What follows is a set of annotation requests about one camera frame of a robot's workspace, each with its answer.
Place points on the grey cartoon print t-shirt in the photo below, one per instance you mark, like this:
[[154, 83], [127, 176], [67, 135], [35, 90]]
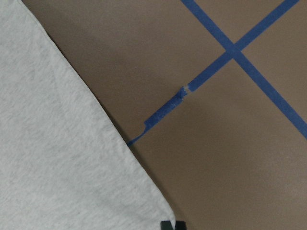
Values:
[[63, 164]]

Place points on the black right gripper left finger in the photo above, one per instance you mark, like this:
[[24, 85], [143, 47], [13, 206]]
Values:
[[166, 225]]

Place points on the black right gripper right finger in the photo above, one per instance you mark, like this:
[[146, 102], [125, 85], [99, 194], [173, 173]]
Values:
[[180, 225]]

